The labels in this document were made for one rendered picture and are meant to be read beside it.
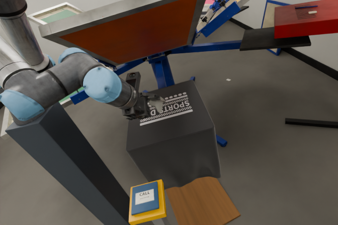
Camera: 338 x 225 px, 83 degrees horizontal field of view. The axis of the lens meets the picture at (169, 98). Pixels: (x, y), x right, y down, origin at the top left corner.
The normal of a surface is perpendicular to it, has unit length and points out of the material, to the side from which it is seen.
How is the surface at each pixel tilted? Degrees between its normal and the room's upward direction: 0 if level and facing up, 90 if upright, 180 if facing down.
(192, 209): 0
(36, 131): 90
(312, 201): 0
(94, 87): 40
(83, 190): 90
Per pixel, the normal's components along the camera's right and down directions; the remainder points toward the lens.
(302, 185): -0.25, -0.79
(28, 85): 0.28, -0.48
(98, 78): -0.22, -0.22
